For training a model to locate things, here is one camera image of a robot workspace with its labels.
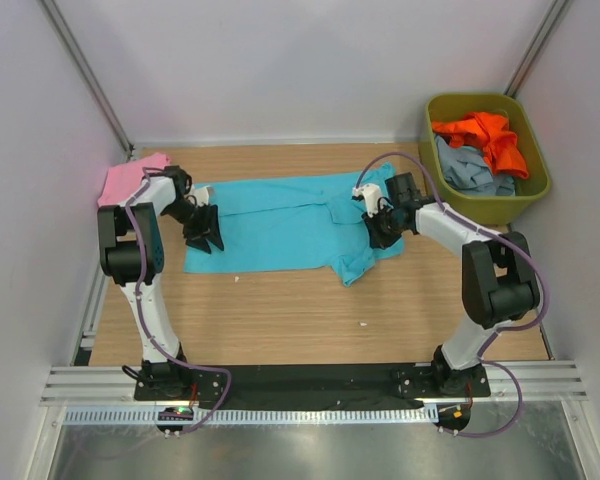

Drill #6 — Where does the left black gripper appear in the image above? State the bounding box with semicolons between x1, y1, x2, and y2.
163;200;224;254

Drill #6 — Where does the cyan t shirt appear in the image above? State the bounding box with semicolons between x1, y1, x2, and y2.
183;172;405;286

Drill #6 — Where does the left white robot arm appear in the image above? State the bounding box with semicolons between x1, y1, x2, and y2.
97;165;224;400

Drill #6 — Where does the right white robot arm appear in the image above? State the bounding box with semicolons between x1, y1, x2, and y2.
352;174;540;396

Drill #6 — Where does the pink folded t shirt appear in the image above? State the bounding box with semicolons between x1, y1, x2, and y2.
97;153;171;207

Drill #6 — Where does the grey blue t shirt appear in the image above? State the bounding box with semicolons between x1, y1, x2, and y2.
435;135;516;197

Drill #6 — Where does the olive green plastic bin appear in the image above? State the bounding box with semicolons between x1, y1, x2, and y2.
419;93;550;226

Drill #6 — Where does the orange t shirt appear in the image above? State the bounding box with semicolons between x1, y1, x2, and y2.
431;112;529;179

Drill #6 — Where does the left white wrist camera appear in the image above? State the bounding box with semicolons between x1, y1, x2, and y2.
186;185;215;206

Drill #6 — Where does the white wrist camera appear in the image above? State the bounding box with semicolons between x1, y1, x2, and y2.
186;185;215;206
352;183;391;218

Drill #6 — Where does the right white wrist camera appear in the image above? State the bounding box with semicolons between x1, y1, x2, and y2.
352;183;391;218

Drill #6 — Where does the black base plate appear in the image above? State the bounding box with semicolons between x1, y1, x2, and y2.
121;362;491;412

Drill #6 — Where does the aluminium front rail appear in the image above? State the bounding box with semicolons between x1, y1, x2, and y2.
41;361;587;410

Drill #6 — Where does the white slotted cable duct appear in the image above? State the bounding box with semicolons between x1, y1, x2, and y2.
63;404;438;426

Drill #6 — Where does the right aluminium corner post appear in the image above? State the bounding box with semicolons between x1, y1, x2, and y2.
503;0;574;98

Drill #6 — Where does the aluminium corner post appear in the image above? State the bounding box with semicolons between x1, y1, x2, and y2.
503;0;574;98
37;0;134;159

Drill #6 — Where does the left aluminium corner post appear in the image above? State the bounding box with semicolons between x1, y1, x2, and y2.
37;0;134;159

